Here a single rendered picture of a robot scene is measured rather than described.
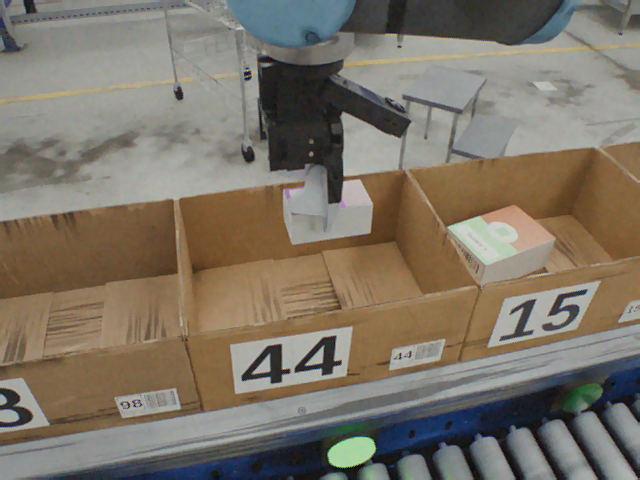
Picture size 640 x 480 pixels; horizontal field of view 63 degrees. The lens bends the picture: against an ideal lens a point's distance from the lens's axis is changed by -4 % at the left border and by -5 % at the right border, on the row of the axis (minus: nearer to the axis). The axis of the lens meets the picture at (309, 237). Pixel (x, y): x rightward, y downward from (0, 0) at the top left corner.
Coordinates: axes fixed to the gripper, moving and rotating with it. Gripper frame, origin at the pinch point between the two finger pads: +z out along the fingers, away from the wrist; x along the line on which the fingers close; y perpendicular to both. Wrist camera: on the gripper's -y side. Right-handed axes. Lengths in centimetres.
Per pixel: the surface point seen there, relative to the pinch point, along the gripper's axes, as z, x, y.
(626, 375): 38, 12, -54
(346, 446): 31.2, 15.7, 0.3
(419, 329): 17.1, 8.3, -11.5
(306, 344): 15.6, 8.4, 4.4
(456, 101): 73, -155, -103
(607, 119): 117, -195, -235
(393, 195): 15.9, -20.4, -17.8
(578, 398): 33, 16, -38
